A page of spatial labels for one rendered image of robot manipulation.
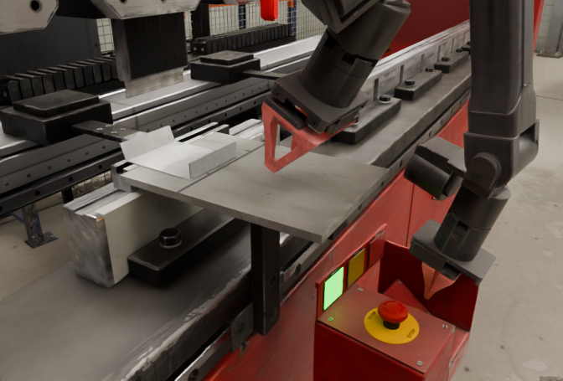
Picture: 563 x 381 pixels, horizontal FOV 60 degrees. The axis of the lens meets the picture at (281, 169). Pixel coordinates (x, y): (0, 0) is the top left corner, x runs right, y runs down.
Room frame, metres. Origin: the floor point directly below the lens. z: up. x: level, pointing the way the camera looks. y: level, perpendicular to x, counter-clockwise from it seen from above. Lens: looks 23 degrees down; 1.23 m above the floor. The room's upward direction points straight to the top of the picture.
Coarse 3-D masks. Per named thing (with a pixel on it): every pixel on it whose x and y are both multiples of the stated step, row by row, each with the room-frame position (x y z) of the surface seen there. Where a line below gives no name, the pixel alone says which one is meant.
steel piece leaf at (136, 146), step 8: (160, 128) 0.62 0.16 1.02; (168, 128) 0.63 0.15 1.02; (144, 136) 0.59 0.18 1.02; (152, 136) 0.60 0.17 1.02; (160, 136) 0.61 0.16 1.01; (168, 136) 0.62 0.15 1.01; (120, 144) 0.56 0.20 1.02; (128, 144) 0.57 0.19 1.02; (136, 144) 0.58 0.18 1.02; (144, 144) 0.59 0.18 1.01; (152, 144) 0.60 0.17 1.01; (160, 144) 0.61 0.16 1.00; (128, 152) 0.56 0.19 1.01; (136, 152) 0.57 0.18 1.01; (144, 152) 0.58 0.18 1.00
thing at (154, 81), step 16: (160, 16) 0.61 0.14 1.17; (176, 16) 0.63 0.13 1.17; (112, 32) 0.57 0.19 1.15; (128, 32) 0.56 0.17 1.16; (144, 32) 0.58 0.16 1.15; (160, 32) 0.60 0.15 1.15; (176, 32) 0.63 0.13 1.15; (128, 48) 0.56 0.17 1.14; (144, 48) 0.58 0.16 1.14; (160, 48) 0.60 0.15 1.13; (176, 48) 0.62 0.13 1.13; (128, 64) 0.56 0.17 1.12; (144, 64) 0.58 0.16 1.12; (160, 64) 0.60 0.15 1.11; (176, 64) 0.62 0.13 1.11; (128, 80) 0.56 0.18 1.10; (144, 80) 0.59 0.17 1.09; (160, 80) 0.61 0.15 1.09; (176, 80) 0.63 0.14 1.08; (128, 96) 0.56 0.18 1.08
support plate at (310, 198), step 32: (256, 160) 0.56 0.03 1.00; (320, 160) 0.56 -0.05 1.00; (160, 192) 0.49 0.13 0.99; (192, 192) 0.47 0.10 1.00; (224, 192) 0.47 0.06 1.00; (256, 192) 0.47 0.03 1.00; (288, 192) 0.47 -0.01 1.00; (320, 192) 0.47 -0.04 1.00; (352, 192) 0.47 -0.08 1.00; (288, 224) 0.40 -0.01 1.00; (320, 224) 0.40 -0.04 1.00
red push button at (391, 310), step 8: (384, 304) 0.52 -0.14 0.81; (392, 304) 0.52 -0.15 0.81; (400, 304) 0.52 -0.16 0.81; (384, 312) 0.51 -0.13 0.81; (392, 312) 0.51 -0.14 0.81; (400, 312) 0.51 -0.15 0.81; (384, 320) 0.51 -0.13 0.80; (392, 320) 0.50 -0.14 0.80; (400, 320) 0.50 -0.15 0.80; (392, 328) 0.51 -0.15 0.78
